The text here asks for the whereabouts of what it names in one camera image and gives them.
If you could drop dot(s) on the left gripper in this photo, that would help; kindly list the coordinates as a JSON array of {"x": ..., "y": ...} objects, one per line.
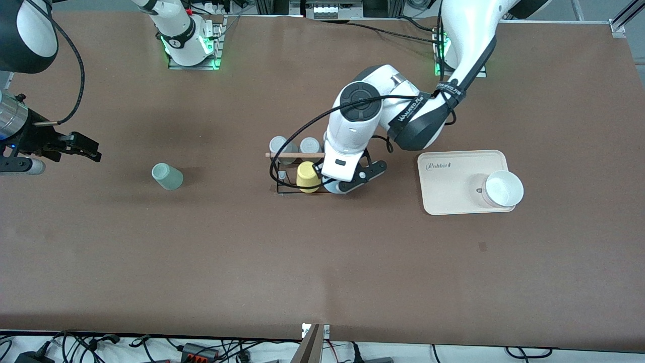
[{"x": 317, "y": 170}]

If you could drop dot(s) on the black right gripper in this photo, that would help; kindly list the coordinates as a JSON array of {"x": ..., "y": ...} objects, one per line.
[{"x": 36, "y": 137}]

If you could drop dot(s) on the light blue cup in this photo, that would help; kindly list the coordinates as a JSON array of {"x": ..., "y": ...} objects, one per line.
[{"x": 330, "y": 187}]

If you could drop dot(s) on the pale green cup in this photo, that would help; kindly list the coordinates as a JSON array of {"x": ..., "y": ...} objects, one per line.
[{"x": 169, "y": 177}]

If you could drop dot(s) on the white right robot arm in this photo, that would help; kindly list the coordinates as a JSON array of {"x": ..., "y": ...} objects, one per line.
[{"x": 176, "y": 25}]

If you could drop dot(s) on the yellow cup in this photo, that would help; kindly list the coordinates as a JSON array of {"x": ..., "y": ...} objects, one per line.
[{"x": 306, "y": 179}]

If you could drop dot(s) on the grey cup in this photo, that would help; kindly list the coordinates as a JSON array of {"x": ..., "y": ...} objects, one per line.
[
  {"x": 279, "y": 145},
  {"x": 310, "y": 145}
]

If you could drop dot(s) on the beige plastic tray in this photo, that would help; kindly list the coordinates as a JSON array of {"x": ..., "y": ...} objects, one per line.
[{"x": 453, "y": 196}]

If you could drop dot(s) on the white bowl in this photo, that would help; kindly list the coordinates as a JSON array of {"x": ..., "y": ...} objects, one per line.
[{"x": 504, "y": 189}]

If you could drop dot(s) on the grey control box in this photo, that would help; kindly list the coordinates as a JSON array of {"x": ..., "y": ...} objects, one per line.
[{"x": 326, "y": 10}]

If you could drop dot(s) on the grey metal bar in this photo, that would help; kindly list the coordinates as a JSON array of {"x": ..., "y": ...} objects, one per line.
[{"x": 308, "y": 348}]

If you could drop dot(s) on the white power strip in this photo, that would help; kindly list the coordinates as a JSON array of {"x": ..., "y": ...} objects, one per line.
[{"x": 214, "y": 7}]

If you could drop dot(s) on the black power adapter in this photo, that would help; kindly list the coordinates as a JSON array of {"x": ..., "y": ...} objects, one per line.
[{"x": 33, "y": 358}]

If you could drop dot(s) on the black orange power strip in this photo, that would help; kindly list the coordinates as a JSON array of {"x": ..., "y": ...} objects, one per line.
[{"x": 199, "y": 353}]

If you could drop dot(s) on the aluminium table edge rail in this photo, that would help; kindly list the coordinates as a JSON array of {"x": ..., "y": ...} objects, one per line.
[{"x": 7, "y": 80}]

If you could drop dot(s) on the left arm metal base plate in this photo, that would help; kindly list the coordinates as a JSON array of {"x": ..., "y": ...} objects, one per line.
[{"x": 437, "y": 68}]

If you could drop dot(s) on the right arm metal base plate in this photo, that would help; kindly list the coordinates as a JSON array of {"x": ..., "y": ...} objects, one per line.
[{"x": 220, "y": 40}]

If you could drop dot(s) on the aluminium corner bracket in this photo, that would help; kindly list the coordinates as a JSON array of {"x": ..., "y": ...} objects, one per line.
[{"x": 618, "y": 27}]

